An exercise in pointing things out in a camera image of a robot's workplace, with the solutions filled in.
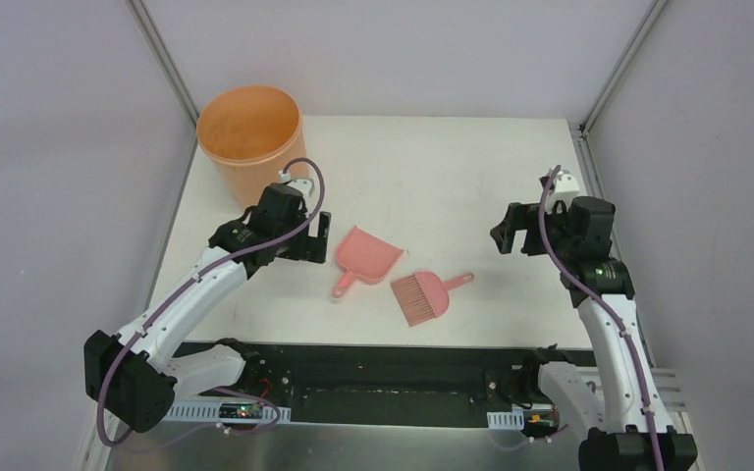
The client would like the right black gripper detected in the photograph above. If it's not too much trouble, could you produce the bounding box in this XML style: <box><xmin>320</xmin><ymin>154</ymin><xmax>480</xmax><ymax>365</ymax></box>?
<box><xmin>490</xmin><ymin>198</ymin><xmax>575</xmax><ymax>260</ymax></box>

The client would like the pink plastic dustpan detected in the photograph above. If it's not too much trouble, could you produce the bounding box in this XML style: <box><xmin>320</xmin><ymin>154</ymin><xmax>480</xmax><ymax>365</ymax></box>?
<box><xmin>331</xmin><ymin>226</ymin><xmax>404</xmax><ymax>298</ymax></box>

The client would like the pink hand brush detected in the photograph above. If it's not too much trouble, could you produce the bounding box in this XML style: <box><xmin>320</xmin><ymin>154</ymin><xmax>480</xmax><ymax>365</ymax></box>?
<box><xmin>390</xmin><ymin>271</ymin><xmax>474</xmax><ymax>328</ymax></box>

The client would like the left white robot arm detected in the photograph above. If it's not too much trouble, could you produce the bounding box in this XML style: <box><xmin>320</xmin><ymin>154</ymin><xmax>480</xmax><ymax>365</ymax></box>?
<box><xmin>83</xmin><ymin>179</ymin><xmax>331</xmax><ymax>433</ymax></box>

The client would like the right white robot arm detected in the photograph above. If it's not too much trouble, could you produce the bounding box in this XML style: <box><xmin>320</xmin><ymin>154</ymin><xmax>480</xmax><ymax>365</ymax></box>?
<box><xmin>490</xmin><ymin>196</ymin><xmax>698</xmax><ymax>470</ymax></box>

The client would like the orange plastic bucket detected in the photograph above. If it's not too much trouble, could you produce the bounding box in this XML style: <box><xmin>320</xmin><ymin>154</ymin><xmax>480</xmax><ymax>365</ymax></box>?
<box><xmin>196</xmin><ymin>85</ymin><xmax>307</xmax><ymax>207</ymax></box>

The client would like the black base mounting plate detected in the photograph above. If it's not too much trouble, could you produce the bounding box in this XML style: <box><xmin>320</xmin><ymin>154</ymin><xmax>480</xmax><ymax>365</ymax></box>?
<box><xmin>197</xmin><ymin>342</ymin><xmax>596</xmax><ymax>429</ymax></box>

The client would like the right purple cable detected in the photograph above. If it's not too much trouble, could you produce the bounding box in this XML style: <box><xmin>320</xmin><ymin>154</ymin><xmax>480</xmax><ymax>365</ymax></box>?
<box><xmin>486</xmin><ymin>164</ymin><xmax>668</xmax><ymax>471</ymax></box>

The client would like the purple cable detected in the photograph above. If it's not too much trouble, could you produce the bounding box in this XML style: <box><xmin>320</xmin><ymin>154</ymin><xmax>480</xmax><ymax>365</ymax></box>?
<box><xmin>95</xmin><ymin>157</ymin><xmax>327</xmax><ymax>448</ymax></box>
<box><xmin>486</xmin><ymin>164</ymin><xmax>668</xmax><ymax>471</ymax></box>

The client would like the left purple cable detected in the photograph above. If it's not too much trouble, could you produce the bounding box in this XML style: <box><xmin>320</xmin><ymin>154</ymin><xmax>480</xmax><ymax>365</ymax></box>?
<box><xmin>95</xmin><ymin>157</ymin><xmax>327</xmax><ymax>448</ymax></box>

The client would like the right white cable duct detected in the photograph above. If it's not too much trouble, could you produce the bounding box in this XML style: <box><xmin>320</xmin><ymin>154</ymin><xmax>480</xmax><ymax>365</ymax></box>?
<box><xmin>486</xmin><ymin>409</ymin><xmax>524</xmax><ymax>431</ymax></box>

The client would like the white cable duct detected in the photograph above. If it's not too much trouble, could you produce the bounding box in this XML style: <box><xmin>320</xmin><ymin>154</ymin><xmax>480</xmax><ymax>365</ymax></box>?
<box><xmin>486</xmin><ymin>409</ymin><xmax>524</xmax><ymax>431</ymax></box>
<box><xmin>162</xmin><ymin>399</ymin><xmax>291</xmax><ymax>425</ymax></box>

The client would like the left white cable duct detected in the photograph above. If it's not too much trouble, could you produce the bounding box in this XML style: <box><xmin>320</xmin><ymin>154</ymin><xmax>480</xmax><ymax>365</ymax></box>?
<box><xmin>162</xmin><ymin>399</ymin><xmax>291</xmax><ymax>425</ymax></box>

